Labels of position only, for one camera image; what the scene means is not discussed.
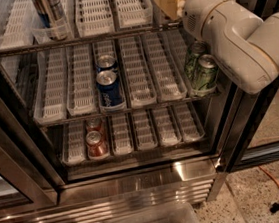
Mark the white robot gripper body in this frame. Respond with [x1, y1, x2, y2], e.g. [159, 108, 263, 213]
[182, 0, 234, 41]

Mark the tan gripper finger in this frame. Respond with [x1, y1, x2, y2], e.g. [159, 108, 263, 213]
[154, 0, 185, 20]

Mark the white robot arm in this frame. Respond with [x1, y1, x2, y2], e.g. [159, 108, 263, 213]
[181, 0, 279, 94]

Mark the shelf clear tray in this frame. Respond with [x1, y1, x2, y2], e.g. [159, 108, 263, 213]
[0, 0, 35, 51]
[114, 0, 153, 29]
[75, 0, 115, 38]

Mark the rear green soda can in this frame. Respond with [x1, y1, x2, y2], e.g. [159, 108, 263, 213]
[184, 40, 208, 80]

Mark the green soda can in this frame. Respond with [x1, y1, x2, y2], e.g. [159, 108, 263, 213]
[191, 54, 218, 93]
[184, 40, 208, 80]

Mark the middle shelf green can tray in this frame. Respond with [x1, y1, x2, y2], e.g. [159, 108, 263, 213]
[165, 30, 215, 97]

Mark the front green soda can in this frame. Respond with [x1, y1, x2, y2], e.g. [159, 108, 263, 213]
[191, 54, 218, 93]

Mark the middle shelf blue can tray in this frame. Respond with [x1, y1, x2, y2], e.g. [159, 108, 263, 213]
[93, 40, 126, 112]

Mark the rear blue soda can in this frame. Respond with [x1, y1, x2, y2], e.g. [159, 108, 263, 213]
[96, 55, 118, 73]

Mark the blue soda can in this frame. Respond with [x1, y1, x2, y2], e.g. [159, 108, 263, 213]
[96, 70, 122, 107]
[96, 55, 118, 73]

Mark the front blue soda can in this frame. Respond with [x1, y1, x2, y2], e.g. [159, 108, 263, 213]
[96, 70, 122, 107]

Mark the top shelf tray under tall can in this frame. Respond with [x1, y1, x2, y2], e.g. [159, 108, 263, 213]
[30, 0, 73, 44]

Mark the tall silver blue can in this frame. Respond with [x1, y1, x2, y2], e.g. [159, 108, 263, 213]
[32, 0, 68, 41]

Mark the bottom shelf rightmost tray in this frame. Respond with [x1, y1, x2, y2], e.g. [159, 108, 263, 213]
[172, 102, 205, 142]

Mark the stainless steel fridge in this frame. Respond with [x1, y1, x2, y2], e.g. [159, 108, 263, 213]
[0, 0, 279, 223]

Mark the bottom shelf red can tray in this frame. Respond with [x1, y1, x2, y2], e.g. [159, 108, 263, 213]
[85, 118, 109, 160]

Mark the rear red soda can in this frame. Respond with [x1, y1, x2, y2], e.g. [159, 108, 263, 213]
[85, 118, 105, 134]

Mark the red soda can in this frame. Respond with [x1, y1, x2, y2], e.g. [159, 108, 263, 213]
[85, 118, 105, 134]
[85, 131, 108, 158]

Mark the middle shelf leftmost tray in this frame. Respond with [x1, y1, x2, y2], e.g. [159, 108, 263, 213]
[33, 48, 68, 125]

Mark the top shelf clear tray leftmost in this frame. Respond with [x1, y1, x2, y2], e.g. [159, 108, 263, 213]
[0, 0, 35, 51]

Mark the front red soda can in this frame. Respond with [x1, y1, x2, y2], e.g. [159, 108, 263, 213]
[85, 131, 108, 158]

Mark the bottom shelf leftmost tray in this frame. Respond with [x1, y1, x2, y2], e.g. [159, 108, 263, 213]
[62, 121, 86, 167]

